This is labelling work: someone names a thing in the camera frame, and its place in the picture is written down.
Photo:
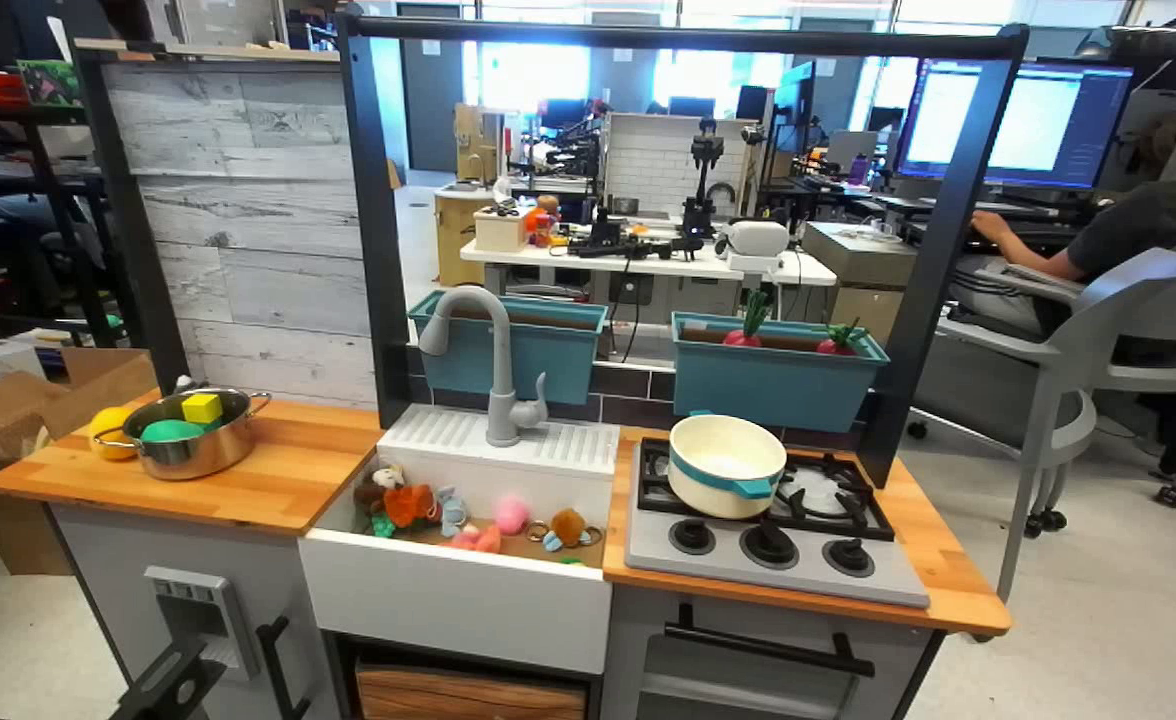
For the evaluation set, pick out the yellow block toy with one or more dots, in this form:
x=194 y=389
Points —
x=202 y=409

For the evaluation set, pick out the seated person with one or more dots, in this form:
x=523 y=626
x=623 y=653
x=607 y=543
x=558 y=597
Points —
x=1131 y=227

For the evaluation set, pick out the small orange plush toy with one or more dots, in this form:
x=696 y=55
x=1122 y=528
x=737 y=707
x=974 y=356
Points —
x=568 y=528

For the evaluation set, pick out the green grapes toy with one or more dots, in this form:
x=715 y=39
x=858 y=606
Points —
x=381 y=527

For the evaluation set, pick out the pink ball toy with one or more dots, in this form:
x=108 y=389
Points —
x=509 y=517

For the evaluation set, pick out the left teal planter box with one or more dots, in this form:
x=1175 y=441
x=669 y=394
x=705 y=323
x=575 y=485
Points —
x=555 y=348

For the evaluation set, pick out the computer monitor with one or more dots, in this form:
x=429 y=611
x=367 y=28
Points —
x=1054 y=132

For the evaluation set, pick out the yellow lemon toy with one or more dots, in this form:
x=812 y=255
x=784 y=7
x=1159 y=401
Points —
x=108 y=433

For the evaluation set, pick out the orange brown plush toy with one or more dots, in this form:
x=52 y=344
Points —
x=387 y=492

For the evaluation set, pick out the white desk with clutter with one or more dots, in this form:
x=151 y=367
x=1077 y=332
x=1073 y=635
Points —
x=649 y=265

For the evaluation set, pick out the green round toy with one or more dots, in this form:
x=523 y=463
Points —
x=170 y=433

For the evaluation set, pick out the right teal planter box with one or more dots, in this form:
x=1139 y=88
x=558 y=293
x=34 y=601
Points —
x=788 y=374

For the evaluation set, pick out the cream enamel pot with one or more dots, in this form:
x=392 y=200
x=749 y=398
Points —
x=725 y=465

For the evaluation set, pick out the grey office chair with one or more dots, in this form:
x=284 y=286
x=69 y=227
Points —
x=1033 y=398

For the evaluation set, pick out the cardboard box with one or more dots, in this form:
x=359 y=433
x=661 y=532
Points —
x=48 y=394

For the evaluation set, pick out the teal planter box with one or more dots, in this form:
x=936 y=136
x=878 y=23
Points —
x=555 y=348
x=788 y=374

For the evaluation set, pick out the steel pot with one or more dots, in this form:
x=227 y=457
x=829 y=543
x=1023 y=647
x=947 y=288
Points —
x=217 y=451

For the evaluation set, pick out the grey toy faucet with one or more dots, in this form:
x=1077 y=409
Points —
x=506 y=409

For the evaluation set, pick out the light blue plush toy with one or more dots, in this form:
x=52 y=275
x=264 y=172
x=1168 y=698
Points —
x=454 y=512

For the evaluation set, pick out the white farmhouse sink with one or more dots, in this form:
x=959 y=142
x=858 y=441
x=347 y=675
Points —
x=525 y=606

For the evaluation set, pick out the grey toy stove top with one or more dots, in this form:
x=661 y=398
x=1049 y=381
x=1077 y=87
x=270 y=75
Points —
x=822 y=532

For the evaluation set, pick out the grey wood backsplash panel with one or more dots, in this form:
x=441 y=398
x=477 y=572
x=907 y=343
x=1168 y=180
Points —
x=246 y=180

